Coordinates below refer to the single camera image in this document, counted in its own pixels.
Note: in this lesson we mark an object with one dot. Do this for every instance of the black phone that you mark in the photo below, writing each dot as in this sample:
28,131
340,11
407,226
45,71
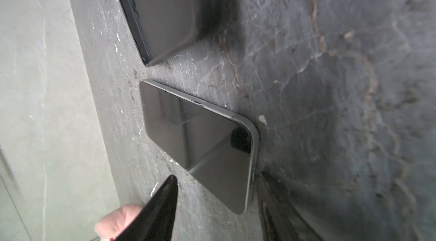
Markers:
214,145

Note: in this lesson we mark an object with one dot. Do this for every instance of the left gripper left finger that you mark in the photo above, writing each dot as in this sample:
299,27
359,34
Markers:
156,220

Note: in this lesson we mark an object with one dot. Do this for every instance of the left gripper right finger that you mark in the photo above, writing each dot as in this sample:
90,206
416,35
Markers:
280,221

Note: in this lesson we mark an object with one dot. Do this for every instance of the black phone case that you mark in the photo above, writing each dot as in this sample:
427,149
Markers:
163,28

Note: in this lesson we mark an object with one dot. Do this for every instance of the pink plush toy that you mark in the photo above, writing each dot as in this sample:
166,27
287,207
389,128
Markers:
113,224

